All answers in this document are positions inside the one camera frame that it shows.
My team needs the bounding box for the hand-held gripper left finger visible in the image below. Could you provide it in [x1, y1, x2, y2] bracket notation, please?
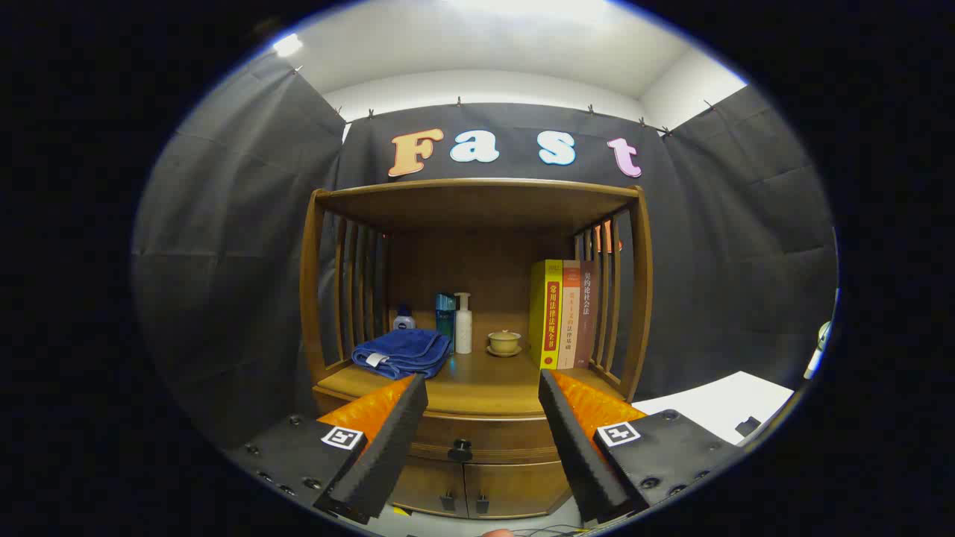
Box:
[228, 373, 430, 525]

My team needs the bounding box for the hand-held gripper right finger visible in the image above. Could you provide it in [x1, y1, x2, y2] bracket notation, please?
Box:
[537, 368, 747, 525]

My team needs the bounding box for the wooden drawer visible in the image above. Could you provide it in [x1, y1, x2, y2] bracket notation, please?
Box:
[403, 414, 568, 465]

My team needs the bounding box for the wooden cabinet door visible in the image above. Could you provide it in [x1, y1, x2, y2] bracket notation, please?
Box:
[390, 455, 468, 518]
[464, 460, 572, 520]

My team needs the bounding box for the wooden countertop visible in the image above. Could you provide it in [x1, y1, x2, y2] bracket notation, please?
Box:
[315, 349, 635, 420]

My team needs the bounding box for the wooden cabinet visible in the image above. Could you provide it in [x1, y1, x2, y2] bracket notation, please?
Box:
[298, 178, 654, 520]

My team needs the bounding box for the blue folded towel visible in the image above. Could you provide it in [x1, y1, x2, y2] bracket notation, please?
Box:
[351, 328, 453, 380]

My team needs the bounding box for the orange and cream book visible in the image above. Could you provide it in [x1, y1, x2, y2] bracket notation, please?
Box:
[558, 260, 582, 369]

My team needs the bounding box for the tan lidded teacup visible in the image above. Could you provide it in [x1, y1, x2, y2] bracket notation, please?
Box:
[486, 330, 523, 358]

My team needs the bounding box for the brown book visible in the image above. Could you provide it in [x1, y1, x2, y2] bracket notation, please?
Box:
[573, 260, 598, 368]

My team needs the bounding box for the thick yellow book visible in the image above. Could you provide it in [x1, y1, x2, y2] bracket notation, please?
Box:
[528, 259, 564, 370]

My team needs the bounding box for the white pump bottle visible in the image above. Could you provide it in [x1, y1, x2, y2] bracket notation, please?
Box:
[454, 292, 473, 354]

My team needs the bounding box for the white furniture unit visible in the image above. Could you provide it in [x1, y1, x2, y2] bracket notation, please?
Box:
[633, 371, 795, 447]

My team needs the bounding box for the teal carton box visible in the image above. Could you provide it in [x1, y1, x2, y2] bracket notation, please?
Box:
[436, 293, 457, 351]

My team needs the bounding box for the white device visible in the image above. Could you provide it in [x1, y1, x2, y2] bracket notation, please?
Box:
[804, 321, 833, 380]

